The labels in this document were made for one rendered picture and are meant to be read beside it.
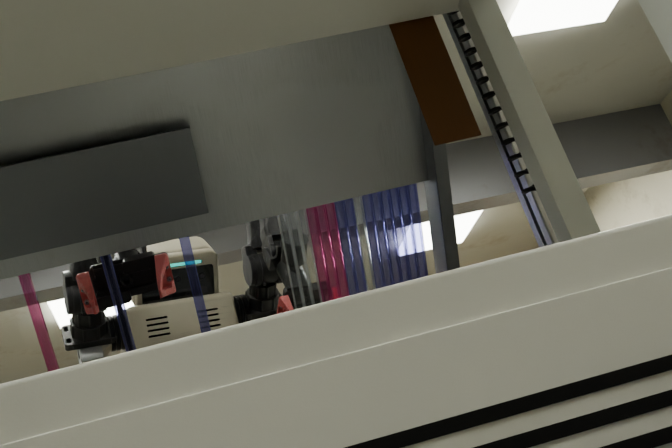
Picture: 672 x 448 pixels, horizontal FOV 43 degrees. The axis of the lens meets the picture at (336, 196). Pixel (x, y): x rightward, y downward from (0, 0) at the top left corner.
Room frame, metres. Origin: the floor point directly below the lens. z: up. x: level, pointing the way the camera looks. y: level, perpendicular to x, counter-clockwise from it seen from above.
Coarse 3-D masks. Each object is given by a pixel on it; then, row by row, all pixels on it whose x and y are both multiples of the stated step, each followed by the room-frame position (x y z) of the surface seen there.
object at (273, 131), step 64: (192, 64) 0.92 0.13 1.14; (256, 64) 0.94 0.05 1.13; (320, 64) 0.97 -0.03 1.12; (384, 64) 1.00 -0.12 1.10; (0, 128) 0.89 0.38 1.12; (64, 128) 0.92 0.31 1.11; (128, 128) 0.94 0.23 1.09; (192, 128) 0.97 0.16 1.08; (256, 128) 1.00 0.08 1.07; (320, 128) 1.03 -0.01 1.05; (384, 128) 1.06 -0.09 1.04; (0, 192) 0.91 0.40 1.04; (64, 192) 0.94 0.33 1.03; (128, 192) 0.97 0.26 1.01; (192, 192) 0.99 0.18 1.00; (256, 192) 1.06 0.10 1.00; (320, 192) 1.09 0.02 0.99; (0, 256) 0.96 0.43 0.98; (64, 256) 1.03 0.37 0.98
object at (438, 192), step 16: (432, 144) 1.06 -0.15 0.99; (432, 160) 1.08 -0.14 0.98; (432, 176) 1.11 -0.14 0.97; (448, 176) 1.10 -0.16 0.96; (432, 192) 1.13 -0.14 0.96; (448, 192) 1.11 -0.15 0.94; (432, 208) 1.16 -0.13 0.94; (448, 208) 1.13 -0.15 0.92; (432, 224) 1.19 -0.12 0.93; (448, 224) 1.15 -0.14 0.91; (432, 240) 1.22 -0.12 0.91; (448, 240) 1.16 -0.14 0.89; (448, 256) 1.18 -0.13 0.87
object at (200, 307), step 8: (184, 240) 1.08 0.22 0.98; (184, 248) 1.09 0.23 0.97; (184, 256) 1.09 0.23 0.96; (192, 256) 1.10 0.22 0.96; (192, 264) 1.11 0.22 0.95; (192, 272) 1.11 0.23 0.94; (192, 280) 1.12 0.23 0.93; (192, 288) 1.13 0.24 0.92; (200, 288) 1.13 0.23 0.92; (200, 296) 1.14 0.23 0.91; (200, 304) 1.15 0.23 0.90; (200, 312) 1.16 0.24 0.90; (200, 320) 1.17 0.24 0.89; (208, 320) 1.17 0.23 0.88; (208, 328) 1.18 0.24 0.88
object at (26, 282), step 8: (24, 280) 1.04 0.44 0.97; (24, 288) 1.05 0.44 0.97; (32, 288) 1.05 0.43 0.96; (32, 296) 1.06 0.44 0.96; (32, 304) 1.07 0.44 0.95; (32, 312) 1.07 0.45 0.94; (40, 312) 1.08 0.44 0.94; (32, 320) 1.08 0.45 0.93; (40, 320) 1.09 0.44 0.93; (40, 328) 1.09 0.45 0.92; (40, 336) 1.10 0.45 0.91; (48, 336) 1.11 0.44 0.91; (40, 344) 1.11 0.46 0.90; (48, 344) 1.11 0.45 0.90; (48, 352) 1.12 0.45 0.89; (48, 360) 1.13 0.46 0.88; (56, 360) 1.14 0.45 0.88; (48, 368) 1.14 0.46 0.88; (56, 368) 1.14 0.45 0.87
